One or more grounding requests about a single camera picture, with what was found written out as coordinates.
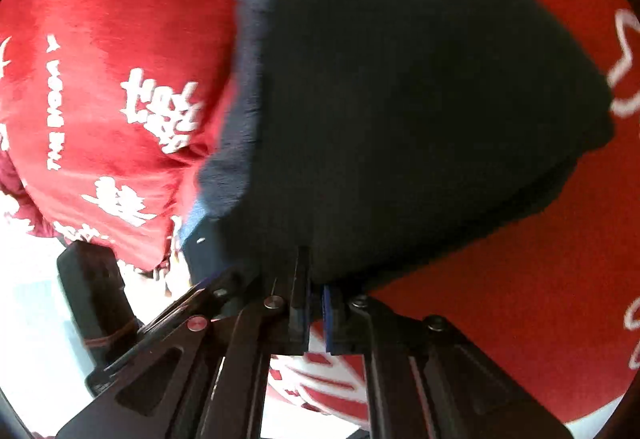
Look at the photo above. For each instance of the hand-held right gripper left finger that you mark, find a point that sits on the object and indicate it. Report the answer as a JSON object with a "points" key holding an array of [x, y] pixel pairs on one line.
{"points": [[298, 319]]}

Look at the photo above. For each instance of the black pants with blue trim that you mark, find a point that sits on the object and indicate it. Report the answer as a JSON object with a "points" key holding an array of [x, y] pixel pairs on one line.
{"points": [[400, 94]]}

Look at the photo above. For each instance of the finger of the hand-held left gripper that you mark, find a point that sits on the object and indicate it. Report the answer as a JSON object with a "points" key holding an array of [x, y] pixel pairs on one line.
{"points": [[210, 286]]}

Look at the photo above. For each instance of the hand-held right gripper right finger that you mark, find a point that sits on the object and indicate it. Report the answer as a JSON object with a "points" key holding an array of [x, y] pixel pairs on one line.
{"points": [[332, 324]]}

